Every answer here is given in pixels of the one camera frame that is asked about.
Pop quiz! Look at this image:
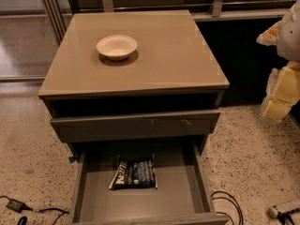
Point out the open grey middle drawer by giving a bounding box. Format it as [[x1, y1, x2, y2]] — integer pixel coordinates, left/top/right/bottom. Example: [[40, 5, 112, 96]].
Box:
[[68, 138, 229, 225]]

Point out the closed grey top drawer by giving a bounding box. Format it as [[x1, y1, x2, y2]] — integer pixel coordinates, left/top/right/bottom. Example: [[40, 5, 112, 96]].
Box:
[[51, 110, 219, 143]]

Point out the blue tape piece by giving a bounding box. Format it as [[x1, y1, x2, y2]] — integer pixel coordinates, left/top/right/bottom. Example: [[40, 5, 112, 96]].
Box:
[[68, 156, 78, 163]]

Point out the black power adapter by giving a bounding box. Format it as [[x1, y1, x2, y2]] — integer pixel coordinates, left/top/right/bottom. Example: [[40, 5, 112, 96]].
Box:
[[7, 199, 32, 213]]

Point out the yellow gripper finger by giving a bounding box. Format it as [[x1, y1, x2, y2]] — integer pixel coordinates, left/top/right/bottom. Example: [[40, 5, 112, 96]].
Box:
[[262, 61, 300, 121], [256, 21, 281, 46]]

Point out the black looped cable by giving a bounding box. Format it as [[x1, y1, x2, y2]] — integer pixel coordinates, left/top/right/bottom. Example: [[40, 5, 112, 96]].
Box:
[[210, 190, 245, 225]]

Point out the white paper bowl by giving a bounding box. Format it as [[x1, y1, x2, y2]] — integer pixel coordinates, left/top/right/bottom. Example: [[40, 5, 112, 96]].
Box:
[[96, 35, 138, 61]]

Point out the white power strip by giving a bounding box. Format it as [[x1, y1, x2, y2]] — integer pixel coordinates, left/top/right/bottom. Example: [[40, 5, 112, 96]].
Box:
[[267, 199, 300, 219]]

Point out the black adapter cable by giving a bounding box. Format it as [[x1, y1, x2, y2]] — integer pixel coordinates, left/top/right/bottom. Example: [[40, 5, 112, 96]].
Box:
[[0, 195, 70, 225]]

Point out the blue Kettle chip bag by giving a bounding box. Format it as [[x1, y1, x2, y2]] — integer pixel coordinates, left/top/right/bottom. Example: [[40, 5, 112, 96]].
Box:
[[109, 155, 158, 190]]

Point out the grey drawer cabinet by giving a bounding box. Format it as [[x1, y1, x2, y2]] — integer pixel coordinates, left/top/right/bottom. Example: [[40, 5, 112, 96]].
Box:
[[37, 9, 231, 225]]

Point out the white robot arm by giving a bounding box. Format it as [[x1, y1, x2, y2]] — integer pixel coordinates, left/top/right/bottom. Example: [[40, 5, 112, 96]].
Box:
[[256, 0, 300, 122]]

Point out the black plug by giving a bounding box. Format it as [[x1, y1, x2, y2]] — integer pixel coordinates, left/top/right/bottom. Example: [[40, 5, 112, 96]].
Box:
[[17, 217, 27, 225]]

